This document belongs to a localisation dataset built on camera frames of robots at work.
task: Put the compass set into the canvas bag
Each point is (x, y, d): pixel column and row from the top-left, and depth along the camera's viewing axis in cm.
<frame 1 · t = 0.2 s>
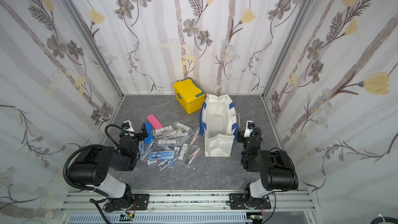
left hand: (136, 124, 90), fingers open
right hand: (246, 124, 88), fingers open
yellow lidded storage box: (189, 95, 104), point 14 cm above the table
white canvas bag blue handles: (218, 123, 105), on the table
pink plastic case: (155, 124, 104), point 2 cm above the table
clear case blue label compass: (161, 155, 87), point 5 cm above the table
clear case white barcode label: (184, 149, 92), point 2 cm above the table
clear case pink compass upper: (195, 137, 98), on the table
clear case red mark label: (150, 162, 88), point 2 cm above the table
clear case label top: (161, 130, 99), point 4 cm above the table

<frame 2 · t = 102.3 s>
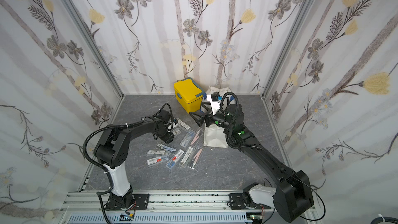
left hand: (170, 136, 98), fingers open
right hand: (198, 109, 67), fingers open
white canvas bag blue handles: (215, 136, 89), point 10 cm above the table
clear case white barcode label: (187, 156, 90), point 2 cm above the table
clear case red blue label: (171, 163, 88), on the table
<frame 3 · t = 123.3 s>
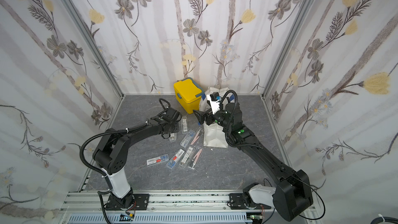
left hand: (177, 126, 95), fingers open
right hand: (203, 105, 70), fingers open
clear case upper barcode label: (184, 125, 103), point 2 cm above the table
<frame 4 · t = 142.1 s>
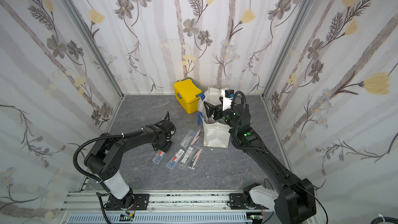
left hand: (167, 146, 93), fingers open
right hand: (215, 99, 70), fingers open
clear case red mark label: (158, 156, 90), on the table
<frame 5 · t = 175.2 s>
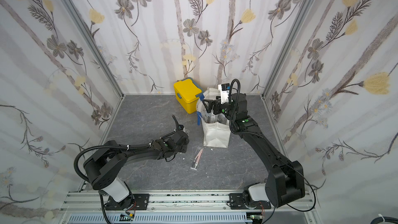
left hand: (186, 142, 91), fingers open
right hand: (212, 97, 74), fingers open
